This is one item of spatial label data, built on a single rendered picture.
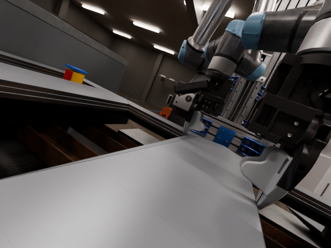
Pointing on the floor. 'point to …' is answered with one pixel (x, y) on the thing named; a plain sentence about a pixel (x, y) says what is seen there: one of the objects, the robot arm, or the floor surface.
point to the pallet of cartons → (166, 111)
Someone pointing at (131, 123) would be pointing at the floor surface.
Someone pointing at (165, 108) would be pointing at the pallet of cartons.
